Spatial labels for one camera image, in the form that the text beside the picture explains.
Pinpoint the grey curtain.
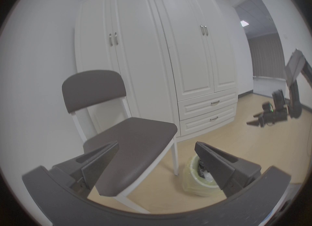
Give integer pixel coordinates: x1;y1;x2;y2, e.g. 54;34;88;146
248;35;286;79

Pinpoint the crumpled white paper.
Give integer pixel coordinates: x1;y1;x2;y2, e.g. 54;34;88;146
203;171;216;183

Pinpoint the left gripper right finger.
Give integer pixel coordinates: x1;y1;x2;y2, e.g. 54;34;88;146
194;141;262;199

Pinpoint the white chair with grey seat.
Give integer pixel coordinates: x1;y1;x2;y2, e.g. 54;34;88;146
62;70;179;214

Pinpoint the white wardrobe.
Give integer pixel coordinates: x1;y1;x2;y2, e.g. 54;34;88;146
74;0;238;143

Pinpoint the white trash bin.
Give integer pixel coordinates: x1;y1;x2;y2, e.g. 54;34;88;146
183;156;225;197

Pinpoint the crumpled black plastic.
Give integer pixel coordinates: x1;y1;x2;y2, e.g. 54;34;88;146
198;159;209;176

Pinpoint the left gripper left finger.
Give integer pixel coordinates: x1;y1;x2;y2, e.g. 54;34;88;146
52;141;120;199

